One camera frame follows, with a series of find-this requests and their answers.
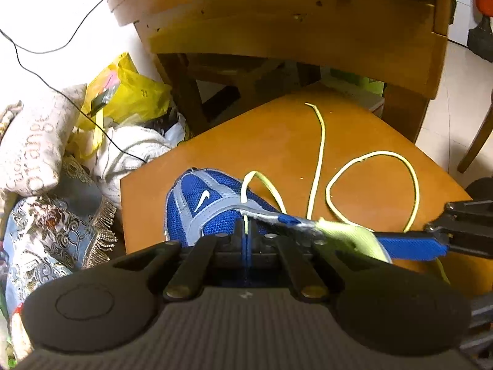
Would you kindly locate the green cardboard box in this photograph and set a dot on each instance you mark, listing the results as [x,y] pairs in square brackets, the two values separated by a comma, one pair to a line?
[358,84]

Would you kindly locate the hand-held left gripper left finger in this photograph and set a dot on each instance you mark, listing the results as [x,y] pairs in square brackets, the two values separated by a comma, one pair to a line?
[237,250]

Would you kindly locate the white lace cloth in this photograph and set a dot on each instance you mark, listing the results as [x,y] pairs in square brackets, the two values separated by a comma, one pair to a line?
[127,146]

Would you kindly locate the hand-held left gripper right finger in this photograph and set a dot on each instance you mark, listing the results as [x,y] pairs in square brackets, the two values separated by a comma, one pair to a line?
[254,248]

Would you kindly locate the blue patterned sofa cover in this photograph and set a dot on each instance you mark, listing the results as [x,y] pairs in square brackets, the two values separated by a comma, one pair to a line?
[46,223]

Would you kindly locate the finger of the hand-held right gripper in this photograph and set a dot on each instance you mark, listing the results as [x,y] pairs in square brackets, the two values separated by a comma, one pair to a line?
[466,237]
[470,210]

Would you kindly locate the neon yellow shoelace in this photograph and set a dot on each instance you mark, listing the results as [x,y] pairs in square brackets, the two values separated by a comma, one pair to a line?
[322,135]

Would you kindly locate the wooden chair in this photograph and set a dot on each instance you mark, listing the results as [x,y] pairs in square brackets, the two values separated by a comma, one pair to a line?
[477,138]

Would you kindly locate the round wooden table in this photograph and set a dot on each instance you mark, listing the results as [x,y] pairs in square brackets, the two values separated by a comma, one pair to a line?
[289,27]

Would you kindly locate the black power bank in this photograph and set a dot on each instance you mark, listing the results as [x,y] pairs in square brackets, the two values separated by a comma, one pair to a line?
[100,102]

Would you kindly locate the grey printed pillow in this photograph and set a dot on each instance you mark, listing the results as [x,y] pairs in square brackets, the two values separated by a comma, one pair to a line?
[34,138]

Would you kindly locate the blue sneaker shoe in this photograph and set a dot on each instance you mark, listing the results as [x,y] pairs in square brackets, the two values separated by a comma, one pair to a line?
[185,216]

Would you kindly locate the yellow plastic bag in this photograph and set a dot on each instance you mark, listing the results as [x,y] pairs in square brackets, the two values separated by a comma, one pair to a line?
[142,96]

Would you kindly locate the wooden stool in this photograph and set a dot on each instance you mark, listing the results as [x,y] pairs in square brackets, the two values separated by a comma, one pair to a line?
[250,138]

